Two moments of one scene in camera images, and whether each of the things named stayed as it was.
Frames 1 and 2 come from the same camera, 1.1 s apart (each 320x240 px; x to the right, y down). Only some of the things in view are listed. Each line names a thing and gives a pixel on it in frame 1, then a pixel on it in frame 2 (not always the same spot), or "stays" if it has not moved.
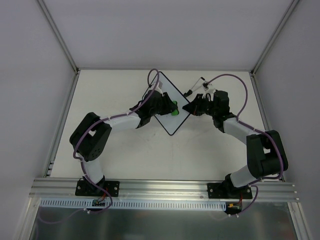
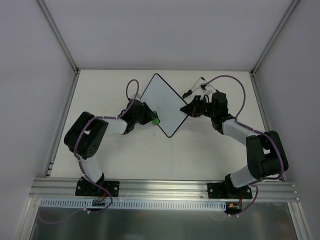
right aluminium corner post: [290, 9] stays
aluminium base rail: [161, 189] stays
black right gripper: [198, 107] stays
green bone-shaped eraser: [176, 111] -> [156, 121]
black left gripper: [164, 104] -> [145, 114]
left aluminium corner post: [59, 36] stays
